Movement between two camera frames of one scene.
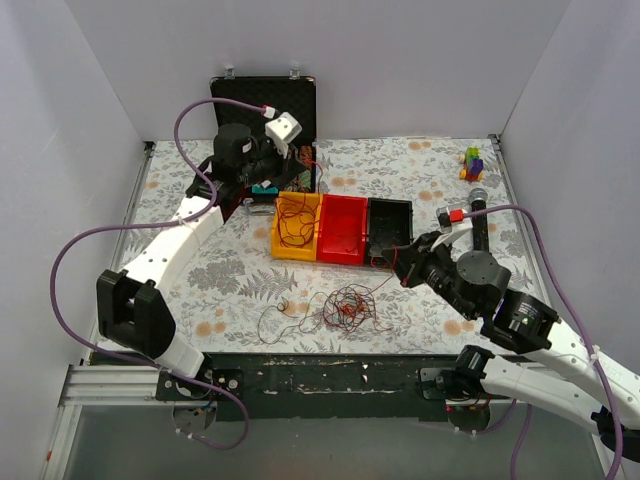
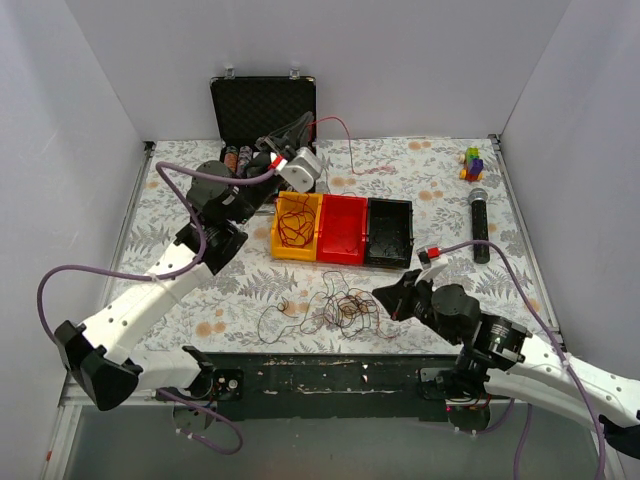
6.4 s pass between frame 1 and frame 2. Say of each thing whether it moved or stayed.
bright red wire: moved
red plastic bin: stayed
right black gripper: moved
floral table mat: stayed
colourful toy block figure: stayed
